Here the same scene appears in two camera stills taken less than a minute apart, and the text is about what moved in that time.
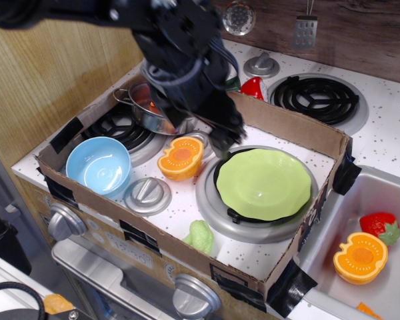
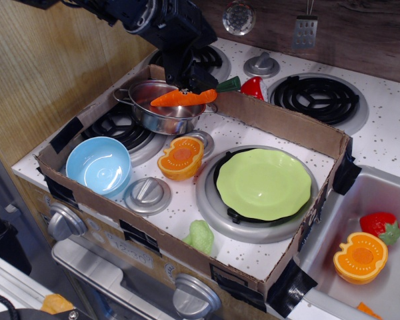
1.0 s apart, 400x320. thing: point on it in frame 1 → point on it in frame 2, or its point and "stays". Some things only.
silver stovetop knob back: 263,67 stays
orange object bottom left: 54,303 stays
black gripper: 187,59 → 179,30
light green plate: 263,185 stays
